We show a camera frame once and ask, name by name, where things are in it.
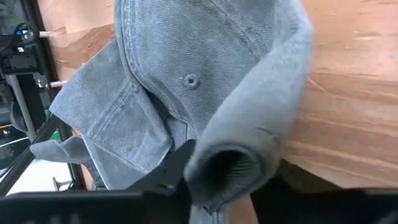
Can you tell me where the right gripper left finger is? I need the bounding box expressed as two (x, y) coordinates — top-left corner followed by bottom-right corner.
(127, 139), (197, 200)

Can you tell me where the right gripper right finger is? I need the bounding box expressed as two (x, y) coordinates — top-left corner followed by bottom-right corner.
(249, 182), (281, 224)

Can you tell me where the light grey baseball cap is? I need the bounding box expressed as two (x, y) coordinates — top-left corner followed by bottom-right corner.
(29, 0), (315, 224)

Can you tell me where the black device with blue light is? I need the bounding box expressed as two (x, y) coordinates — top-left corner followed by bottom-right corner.
(0, 21), (42, 76)

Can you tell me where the grey metal post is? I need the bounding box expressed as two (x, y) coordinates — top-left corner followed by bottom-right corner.
(5, 73), (39, 141)

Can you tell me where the black aluminium frame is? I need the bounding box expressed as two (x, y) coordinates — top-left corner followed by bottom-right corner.
(0, 0), (107, 197)

